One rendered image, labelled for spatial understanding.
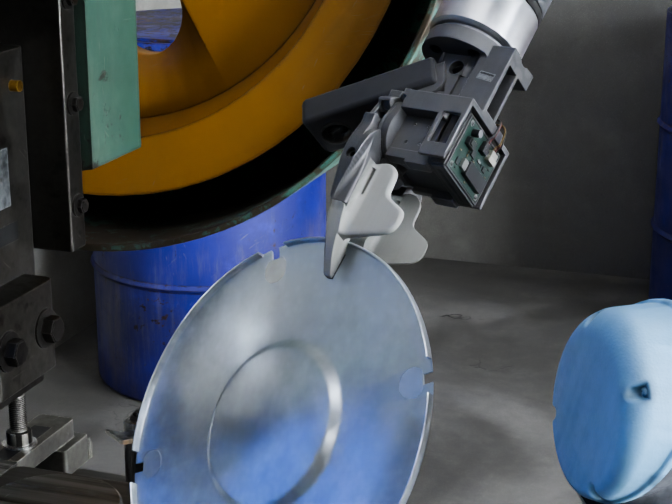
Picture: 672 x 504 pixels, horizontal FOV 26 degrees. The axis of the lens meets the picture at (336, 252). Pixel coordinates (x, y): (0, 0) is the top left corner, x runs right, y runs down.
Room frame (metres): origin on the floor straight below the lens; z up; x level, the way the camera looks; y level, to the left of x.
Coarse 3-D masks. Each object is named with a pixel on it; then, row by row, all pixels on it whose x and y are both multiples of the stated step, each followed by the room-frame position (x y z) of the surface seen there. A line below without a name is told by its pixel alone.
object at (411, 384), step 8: (416, 368) 0.92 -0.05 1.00; (408, 376) 0.92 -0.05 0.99; (416, 376) 0.92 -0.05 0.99; (400, 384) 0.92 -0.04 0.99; (408, 384) 0.92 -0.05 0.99; (416, 384) 0.91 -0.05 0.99; (424, 384) 0.91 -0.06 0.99; (400, 392) 0.92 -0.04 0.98; (408, 392) 0.91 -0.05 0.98; (416, 392) 0.91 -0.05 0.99
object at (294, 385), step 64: (256, 256) 1.08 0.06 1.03; (320, 256) 1.04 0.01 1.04; (192, 320) 1.09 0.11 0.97; (256, 320) 1.04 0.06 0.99; (320, 320) 1.00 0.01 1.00; (384, 320) 0.96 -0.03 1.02; (192, 384) 1.05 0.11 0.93; (256, 384) 1.00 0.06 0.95; (320, 384) 0.96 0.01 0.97; (384, 384) 0.93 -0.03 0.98; (192, 448) 1.01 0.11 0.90; (256, 448) 0.96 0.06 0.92; (320, 448) 0.93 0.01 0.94; (384, 448) 0.90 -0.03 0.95
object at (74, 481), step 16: (0, 480) 1.20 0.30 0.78; (16, 480) 1.20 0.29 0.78; (32, 480) 1.19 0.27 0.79; (48, 480) 1.19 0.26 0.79; (64, 480) 1.19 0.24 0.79; (80, 480) 1.19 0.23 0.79; (96, 480) 1.19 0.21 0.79; (112, 480) 1.20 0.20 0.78; (0, 496) 1.16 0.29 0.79; (16, 496) 1.16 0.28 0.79; (32, 496) 1.16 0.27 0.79; (48, 496) 1.16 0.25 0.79; (64, 496) 1.16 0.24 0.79; (80, 496) 1.16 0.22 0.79; (96, 496) 1.16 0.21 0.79; (112, 496) 1.16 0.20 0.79; (128, 496) 1.17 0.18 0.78
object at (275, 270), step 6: (282, 258) 1.06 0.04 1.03; (270, 264) 1.07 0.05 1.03; (276, 264) 1.06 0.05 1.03; (282, 264) 1.06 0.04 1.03; (270, 270) 1.07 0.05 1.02; (276, 270) 1.06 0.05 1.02; (282, 270) 1.06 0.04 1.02; (270, 276) 1.06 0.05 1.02; (276, 276) 1.06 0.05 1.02; (282, 276) 1.05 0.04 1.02; (270, 282) 1.06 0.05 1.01
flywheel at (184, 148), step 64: (192, 0) 1.50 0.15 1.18; (256, 0) 1.47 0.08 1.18; (320, 0) 1.43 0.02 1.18; (384, 0) 1.39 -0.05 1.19; (192, 64) 1.50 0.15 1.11; (256, 64) 1.47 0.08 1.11; (320, 64) 1.41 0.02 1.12; (192, 128) 1.46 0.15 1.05; (256, 128) 1.44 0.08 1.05; (128, 192) 1.48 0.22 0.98
